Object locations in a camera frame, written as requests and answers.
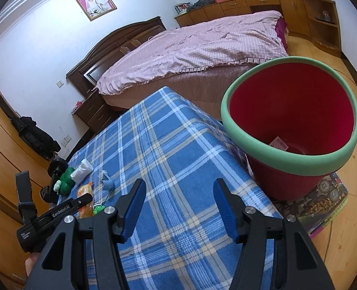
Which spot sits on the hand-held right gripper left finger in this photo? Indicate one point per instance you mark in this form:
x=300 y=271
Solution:
x=136 y=208

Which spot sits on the pink bedspread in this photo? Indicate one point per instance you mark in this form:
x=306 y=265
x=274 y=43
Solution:
x=196 y=45

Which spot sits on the blue plaid blanket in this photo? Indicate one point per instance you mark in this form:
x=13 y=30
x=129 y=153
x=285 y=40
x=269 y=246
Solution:
x=172 y=157

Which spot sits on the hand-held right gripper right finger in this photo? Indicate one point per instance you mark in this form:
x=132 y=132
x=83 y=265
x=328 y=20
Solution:
x=223 y=208

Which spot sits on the person's left hand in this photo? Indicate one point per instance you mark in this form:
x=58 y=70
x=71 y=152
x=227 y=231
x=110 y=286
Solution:
x=32 y=264

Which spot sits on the black suction mount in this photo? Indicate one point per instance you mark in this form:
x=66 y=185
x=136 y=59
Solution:
x=57 y=166

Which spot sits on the light wooden wardrobe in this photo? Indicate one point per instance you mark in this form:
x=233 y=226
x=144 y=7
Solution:
x=0 y=157

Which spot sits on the dark wooden bed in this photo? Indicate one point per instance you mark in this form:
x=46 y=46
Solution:
x=106 y=51

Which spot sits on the dark wooden nightstand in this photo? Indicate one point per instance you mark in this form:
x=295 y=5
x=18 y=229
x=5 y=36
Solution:
x=91 y=108

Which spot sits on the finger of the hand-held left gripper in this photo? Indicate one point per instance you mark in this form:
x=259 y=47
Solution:
x=66 y=210

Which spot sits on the white wall outlet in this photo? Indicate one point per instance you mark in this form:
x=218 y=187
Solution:
x=66 y=142

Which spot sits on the orange box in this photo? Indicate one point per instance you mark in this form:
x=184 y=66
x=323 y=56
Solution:
x=84 y=191

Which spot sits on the light wooden cabinet run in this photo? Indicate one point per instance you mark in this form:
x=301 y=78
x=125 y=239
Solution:
x=235 y=6

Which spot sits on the framed wall photo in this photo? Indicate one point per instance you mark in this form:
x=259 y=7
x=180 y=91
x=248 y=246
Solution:
x=96 y=3

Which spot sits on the white plastic bag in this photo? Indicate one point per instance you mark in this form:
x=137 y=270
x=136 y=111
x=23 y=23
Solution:
x=81 y=169

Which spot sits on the black bag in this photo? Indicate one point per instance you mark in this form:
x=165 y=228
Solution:
x=36 y=139

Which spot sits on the printed floor mat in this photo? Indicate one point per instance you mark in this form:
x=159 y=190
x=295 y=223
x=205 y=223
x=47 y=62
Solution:
x=326 y=199

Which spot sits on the small red items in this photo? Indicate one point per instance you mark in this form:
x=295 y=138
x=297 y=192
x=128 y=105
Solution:
x=77 y=105

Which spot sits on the dark clothes pile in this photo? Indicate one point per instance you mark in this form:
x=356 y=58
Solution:
x=202 y=3

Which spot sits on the green clover-shaped toy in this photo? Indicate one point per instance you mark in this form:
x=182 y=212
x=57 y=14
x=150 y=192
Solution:
x=66 y=178

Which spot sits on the row of books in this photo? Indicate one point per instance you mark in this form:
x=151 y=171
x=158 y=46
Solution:
x=183 y=8

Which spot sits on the red bin with green rim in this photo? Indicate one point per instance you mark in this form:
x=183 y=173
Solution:
x=287 y=102

